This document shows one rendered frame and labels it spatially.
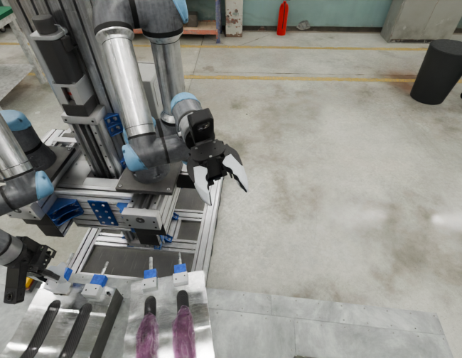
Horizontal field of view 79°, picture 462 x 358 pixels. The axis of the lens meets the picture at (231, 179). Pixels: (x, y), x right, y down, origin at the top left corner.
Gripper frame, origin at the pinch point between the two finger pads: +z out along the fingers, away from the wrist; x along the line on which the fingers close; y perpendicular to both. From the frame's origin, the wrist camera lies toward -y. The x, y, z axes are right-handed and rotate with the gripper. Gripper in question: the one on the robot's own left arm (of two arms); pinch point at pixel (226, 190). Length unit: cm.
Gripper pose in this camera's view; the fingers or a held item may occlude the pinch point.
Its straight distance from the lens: 50.3
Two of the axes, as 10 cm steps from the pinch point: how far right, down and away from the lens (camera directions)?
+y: 1.3, 6.5, 7.5
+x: -9.3, 3.4, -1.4
